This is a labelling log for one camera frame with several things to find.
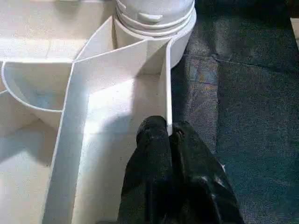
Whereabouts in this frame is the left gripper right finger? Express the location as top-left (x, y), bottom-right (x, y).
top-left (169, 121), bottom-right (244, 224)

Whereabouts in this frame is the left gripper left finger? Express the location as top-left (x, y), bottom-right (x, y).
top-left (117, 116), bottom-right (175, 224)

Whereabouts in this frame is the white plastic table top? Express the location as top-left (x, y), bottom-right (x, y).
top-left (0, 0), bottom-right (197, 224)

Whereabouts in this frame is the white plastic table leg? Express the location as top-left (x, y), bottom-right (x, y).
top-left (114, 0), bottom-right (196, 38)

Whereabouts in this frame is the black work mat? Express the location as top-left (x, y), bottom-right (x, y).
top-left (168, 0), bottom-right (299, 224)

